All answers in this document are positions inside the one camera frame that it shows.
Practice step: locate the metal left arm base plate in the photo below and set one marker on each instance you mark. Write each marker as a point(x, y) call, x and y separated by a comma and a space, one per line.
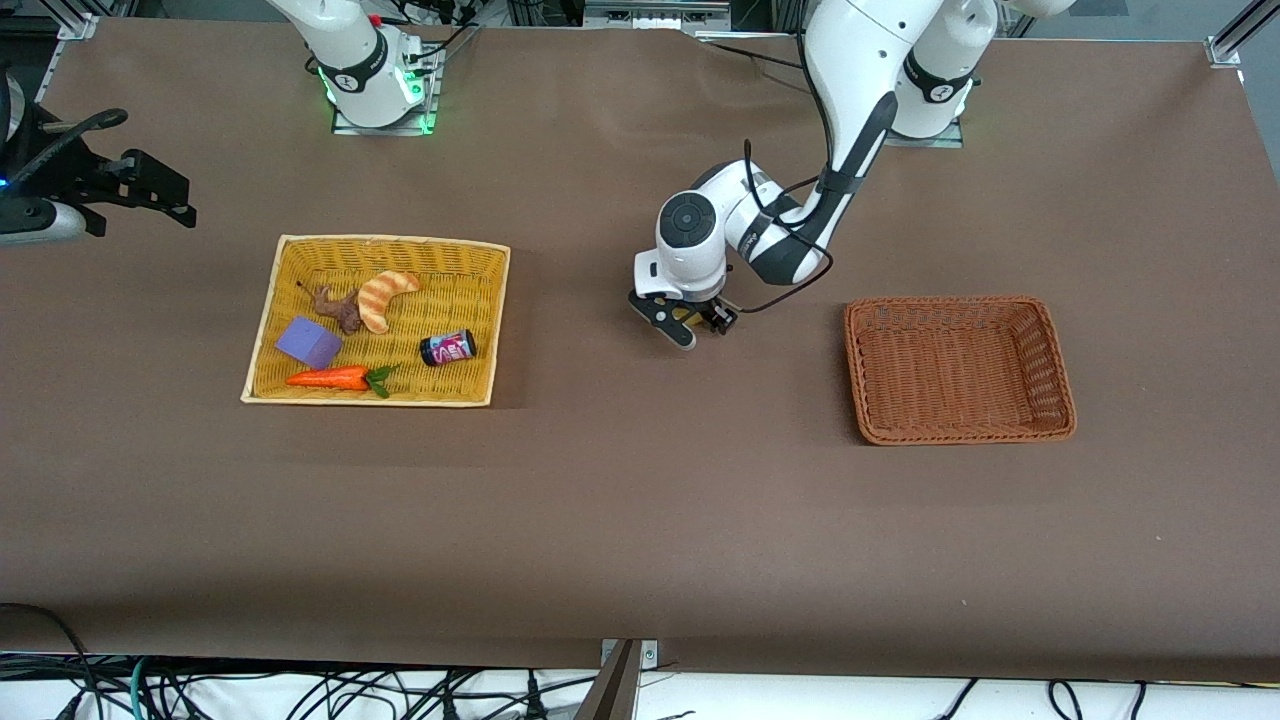
point(950, 140)

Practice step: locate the toy croissant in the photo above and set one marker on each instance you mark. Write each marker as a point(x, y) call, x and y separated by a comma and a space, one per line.
point(380, 298)

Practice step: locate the clear yellowish tape roll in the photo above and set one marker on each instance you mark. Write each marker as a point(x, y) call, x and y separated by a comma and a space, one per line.
point(687, 315)

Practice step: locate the metal table edge bracket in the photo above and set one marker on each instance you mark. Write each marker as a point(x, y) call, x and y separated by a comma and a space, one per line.
point(648, 654)

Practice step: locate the purple foam block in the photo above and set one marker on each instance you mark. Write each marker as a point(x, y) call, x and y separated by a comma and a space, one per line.
point(307, 342)

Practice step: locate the brown wicker basket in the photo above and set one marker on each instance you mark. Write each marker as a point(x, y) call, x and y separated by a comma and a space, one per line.
point(960, 370)

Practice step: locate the grey metal box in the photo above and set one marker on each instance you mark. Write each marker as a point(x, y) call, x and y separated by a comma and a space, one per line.
point(655, 15)

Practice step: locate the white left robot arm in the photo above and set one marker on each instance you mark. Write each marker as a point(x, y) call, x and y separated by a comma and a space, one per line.
point(850, 60)

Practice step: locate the grey metal bar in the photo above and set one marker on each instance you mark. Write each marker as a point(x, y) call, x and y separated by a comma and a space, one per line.
point(612, 690)

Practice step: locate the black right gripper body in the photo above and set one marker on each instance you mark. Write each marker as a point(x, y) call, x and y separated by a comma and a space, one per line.
point(62, 182)

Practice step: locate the yellow wicker basket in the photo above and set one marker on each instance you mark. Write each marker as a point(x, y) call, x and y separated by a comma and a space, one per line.
point(460, 385)

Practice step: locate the small black pink can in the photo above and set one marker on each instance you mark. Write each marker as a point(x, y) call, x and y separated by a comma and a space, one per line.
point(448, 348)

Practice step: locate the brown toy animal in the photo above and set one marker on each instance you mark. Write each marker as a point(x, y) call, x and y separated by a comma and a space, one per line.
point(340, 308)

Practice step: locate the aluminium frame profile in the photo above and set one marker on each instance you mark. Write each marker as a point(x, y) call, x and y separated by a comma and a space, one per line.
point(1228, 45)
point(78, 24)

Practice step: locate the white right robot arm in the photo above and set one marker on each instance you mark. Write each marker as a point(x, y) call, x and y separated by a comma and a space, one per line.
point(360, 70)

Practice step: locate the orange toy carrot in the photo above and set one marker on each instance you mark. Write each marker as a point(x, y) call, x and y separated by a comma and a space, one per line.
point(330, 378)

